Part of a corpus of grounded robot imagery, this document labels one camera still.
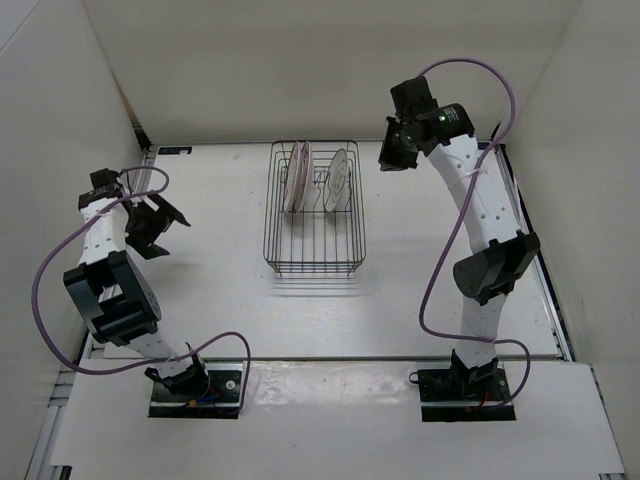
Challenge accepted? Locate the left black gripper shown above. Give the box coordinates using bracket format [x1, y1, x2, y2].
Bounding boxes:
[124, 190, 188, 259]

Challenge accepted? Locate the white plate with dark rim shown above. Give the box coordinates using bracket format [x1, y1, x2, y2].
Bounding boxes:
[323, 149, 349, 212]

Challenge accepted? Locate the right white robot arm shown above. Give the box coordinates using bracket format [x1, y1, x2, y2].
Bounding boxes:
[379, 100, 540, 400]

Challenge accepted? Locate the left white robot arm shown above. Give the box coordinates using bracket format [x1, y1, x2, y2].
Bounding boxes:
[63, 192, 210, 400]

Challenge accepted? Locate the left table label sticker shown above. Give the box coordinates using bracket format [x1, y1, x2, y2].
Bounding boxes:
[157, 146, 193, 156]

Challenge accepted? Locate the inner pink patterned plate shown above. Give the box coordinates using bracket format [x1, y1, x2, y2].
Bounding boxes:
[293, 141, 313, 213]

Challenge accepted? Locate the pink patterned plate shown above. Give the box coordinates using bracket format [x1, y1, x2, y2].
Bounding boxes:
[293, 141, 313, 213]
[283, 141, 301, 212]

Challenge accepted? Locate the outer pink patterned plate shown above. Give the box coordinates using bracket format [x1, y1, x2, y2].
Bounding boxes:
[283, 141, 301, 212]

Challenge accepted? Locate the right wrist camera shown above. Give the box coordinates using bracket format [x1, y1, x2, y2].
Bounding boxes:
[390, 76, 438, 123]

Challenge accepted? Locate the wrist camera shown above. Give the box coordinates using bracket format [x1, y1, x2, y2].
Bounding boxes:
[78, 168, 124, 210]
[390, 76, 438, 123]

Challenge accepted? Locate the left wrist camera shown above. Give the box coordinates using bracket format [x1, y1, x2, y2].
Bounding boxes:
[78, 168, 124, 210]

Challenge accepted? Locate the metal wire dish rack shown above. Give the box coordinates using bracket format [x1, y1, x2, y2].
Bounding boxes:
[262, 140, 366, 276]

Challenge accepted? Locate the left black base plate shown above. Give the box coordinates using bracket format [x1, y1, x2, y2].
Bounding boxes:
[147, 362, 245, 419]

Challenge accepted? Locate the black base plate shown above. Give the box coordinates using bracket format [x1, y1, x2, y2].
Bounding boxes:
[408, 368, 516, 423]
[147, 362, 245, 419]

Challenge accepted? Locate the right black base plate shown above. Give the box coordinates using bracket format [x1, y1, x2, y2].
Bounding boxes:
[408, 368, 516, 423]

